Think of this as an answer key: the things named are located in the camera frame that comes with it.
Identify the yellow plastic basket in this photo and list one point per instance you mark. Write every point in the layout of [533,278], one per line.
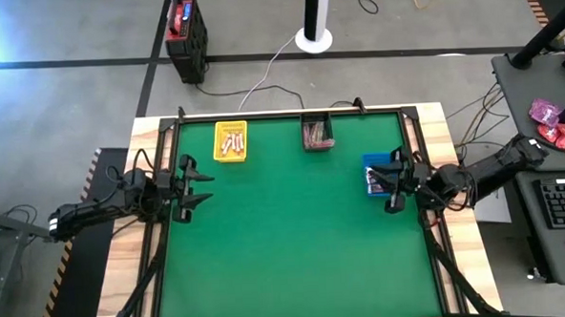
[232,157]

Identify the black frame clamp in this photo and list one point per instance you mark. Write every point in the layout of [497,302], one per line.
[359,105]
[180,114]

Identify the slim red white candy bar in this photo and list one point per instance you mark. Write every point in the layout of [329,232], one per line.
[230,143]
[224,145]
[241,141]
[236,142]

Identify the pink candy bag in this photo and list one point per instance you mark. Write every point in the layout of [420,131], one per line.
[544,112]

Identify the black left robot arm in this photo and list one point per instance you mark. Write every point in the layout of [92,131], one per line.
[98,212]

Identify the black hazard striped platform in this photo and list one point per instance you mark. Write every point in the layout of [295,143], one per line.
[78,282]

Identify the red black power station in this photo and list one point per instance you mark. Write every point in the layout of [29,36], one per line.
[189,52]

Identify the blue plastic bin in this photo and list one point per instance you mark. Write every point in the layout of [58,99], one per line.
[375,158]

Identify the red candy bag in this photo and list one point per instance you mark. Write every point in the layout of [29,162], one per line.
[556,134]

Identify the grey metal cart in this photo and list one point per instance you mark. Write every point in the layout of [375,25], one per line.
[8,225]

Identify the black monitor pole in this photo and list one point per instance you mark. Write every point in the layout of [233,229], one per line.
[544,34]

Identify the grey desk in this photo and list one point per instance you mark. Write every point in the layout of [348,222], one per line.
[523,100]

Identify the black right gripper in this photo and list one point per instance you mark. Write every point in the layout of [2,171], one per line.
[412,179]

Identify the white black floor stand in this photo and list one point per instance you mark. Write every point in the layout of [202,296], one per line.
[316,9]

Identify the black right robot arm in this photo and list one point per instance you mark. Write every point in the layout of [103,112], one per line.
[493,170]

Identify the brown white candy bar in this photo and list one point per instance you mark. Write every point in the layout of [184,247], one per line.
[370,177]
[374,189]

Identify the green table mat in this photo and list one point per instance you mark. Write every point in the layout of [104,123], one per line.
[292,282]

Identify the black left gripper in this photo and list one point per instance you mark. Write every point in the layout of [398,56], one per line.
[181,189]

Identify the black plastic bin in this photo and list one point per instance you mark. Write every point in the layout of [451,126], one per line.
[328,125]

